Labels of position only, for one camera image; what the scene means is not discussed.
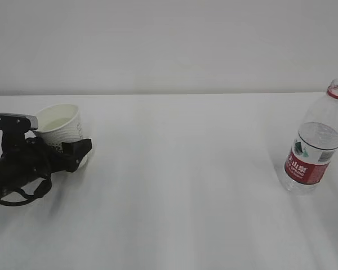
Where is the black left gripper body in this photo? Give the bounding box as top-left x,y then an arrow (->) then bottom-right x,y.
1,137 -> 66,183

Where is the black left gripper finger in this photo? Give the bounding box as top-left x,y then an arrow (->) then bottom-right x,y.
61,138 -> 92,172

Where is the white paper cup green logo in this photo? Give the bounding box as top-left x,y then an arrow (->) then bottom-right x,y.
33,103 -> 85,171

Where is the clear water bottle red label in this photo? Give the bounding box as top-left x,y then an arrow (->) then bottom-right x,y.
281,79 -> 338,195

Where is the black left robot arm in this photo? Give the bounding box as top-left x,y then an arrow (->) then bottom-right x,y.
0,137 -> 92,207

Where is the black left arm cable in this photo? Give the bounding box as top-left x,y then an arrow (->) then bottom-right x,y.
0,146 -> 53,208

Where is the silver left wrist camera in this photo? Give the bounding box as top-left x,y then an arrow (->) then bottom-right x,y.
0,112 -> 38,141

